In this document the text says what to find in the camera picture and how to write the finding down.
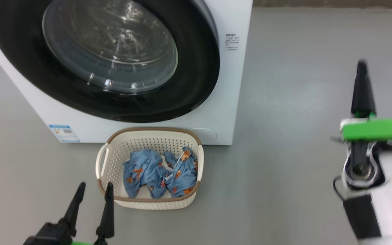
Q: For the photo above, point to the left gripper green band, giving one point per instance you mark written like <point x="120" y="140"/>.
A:
<point x="51" y="236"/>

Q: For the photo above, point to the cream perforated laundry basket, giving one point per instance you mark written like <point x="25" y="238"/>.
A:
<point x="121" y="146"/>

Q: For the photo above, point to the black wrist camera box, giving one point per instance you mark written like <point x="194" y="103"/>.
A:
<point x="362" y="217"/>

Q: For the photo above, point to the white front-load washing machine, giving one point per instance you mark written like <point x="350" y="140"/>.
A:
<point x="231" y="88"/>

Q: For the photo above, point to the round white filter cover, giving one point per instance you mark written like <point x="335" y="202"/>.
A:
<point x="207" y="134"/>

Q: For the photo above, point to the blue garment with orange print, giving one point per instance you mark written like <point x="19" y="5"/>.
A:
<point x="182" y="177"/>
<point x="141" y="170"/>

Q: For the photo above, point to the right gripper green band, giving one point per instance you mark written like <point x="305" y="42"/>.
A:
<point x="376" y="130"/>

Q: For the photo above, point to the blue energy label sticker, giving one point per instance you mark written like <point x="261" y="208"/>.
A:
<point x="64" y="133"/>

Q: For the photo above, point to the black round glass washer door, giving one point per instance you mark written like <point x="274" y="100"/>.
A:
<point x="197" y="68"/>

